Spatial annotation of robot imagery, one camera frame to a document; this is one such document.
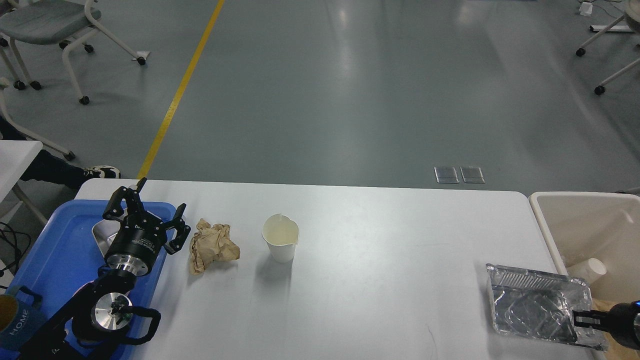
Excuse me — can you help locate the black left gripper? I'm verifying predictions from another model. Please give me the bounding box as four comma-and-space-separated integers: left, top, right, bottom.
102, 177, 191, 277

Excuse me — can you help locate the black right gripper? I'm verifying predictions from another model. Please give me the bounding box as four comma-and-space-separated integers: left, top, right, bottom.
573, 300, 640, 351

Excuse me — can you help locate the stainless steel rectangular tray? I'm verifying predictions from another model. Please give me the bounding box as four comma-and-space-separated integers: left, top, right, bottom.
91, 219, 121, 258

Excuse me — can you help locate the aluminium foil container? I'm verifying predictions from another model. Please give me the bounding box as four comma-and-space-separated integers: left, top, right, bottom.
486, 263, 610, 352

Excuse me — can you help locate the pink HOME mug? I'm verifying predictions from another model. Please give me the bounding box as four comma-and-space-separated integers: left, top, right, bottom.
72, 281, 95, 299

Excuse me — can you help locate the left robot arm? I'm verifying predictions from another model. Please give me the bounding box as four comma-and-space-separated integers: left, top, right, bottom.
18, 177, 191, 360

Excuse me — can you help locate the small white cup in bin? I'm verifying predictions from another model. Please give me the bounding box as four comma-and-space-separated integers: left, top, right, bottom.
567, 257, 608, 285

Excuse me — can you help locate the crumpled brown paper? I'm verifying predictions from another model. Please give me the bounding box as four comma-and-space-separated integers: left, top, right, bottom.
188, 218, 242, 276

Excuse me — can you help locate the blue plastic tray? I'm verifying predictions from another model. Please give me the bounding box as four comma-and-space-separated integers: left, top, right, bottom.
9, 199, 176, 338

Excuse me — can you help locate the beige plastic bin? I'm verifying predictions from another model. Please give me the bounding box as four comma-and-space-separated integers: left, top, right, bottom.
528, 191, 640, 360

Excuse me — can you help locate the person in beige hoodie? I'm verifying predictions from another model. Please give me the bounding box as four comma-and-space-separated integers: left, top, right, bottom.
0, 117, 121, 188

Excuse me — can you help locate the white paper cup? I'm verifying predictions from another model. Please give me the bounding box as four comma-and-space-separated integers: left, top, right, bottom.
262, 213, 300, 264

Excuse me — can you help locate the white side table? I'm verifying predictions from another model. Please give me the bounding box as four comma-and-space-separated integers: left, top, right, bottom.
0, 140, 48, 226

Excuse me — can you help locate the dark blue HOME mug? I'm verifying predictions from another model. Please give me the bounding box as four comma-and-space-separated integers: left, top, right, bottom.
0, 285, 48, 351

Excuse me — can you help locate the floor socket plate left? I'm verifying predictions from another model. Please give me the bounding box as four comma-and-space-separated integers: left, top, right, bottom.
433, 166, 460, 184

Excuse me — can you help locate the grey office chair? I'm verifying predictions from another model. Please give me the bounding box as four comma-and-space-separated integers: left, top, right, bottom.
0, 0, 147, 105

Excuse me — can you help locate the white power adapter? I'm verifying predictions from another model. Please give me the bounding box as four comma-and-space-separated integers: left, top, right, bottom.
578, 0, 594, 17

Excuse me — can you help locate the white chair base right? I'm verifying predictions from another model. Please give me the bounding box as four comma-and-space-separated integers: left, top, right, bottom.
574, 0, 640, 96

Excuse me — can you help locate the black cables left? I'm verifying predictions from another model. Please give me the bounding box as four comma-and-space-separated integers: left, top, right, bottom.
0, 222, 32, 278

